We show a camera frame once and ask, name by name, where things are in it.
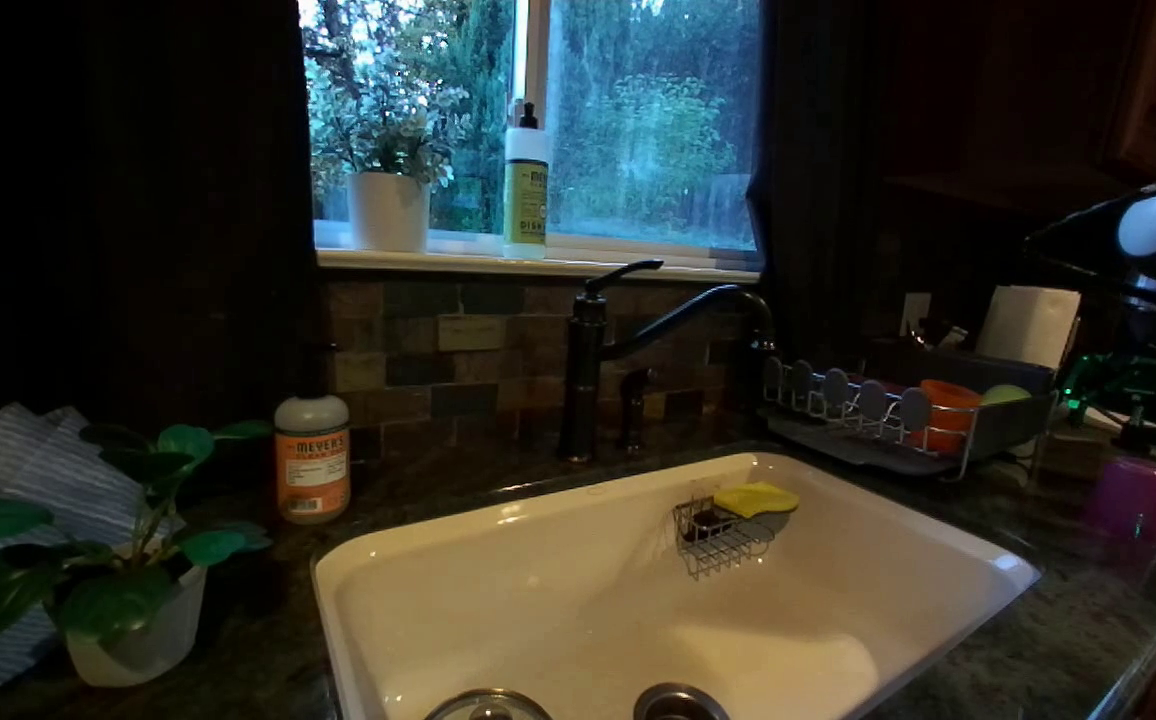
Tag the purple plastic cup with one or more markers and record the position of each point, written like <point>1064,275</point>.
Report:
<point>1135,506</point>

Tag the metal dish rack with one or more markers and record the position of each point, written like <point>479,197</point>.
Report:
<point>871,427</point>

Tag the orange plastic cup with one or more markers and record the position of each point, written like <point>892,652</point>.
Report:
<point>950,415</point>

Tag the light green dish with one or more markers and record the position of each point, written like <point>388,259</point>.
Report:
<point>1007,394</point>

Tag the striped dish towel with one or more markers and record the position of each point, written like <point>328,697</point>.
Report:
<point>31,464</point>

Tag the dark bronze faucet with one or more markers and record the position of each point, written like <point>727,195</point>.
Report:
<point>589,361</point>

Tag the green label spray bottle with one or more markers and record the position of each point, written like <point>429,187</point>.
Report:
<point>525,183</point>

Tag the yellow sponge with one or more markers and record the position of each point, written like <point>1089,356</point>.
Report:
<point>759,499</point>

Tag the windowsill plant in white pot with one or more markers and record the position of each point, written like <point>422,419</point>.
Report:
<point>394,187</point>

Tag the orange lidded jar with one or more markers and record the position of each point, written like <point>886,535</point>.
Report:
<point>311,462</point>

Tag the dark curtain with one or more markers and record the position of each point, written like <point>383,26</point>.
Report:
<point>818,174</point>
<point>121,202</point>

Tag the white ceramic sink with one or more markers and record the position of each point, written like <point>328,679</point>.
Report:
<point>762,614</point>

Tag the sink drain strainer with stopper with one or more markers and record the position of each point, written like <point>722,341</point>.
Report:
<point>485,707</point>

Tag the open metal sink drain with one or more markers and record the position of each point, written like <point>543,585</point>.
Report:
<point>683,701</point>

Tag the white paper towel roll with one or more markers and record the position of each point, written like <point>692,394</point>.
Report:
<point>1031,326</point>

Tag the small brown block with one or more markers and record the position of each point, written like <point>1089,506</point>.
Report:
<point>1069,456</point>

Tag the green plant in white pot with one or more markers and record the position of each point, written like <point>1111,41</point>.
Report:
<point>121,585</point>

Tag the white wall outlet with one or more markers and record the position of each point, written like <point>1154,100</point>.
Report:
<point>917,314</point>

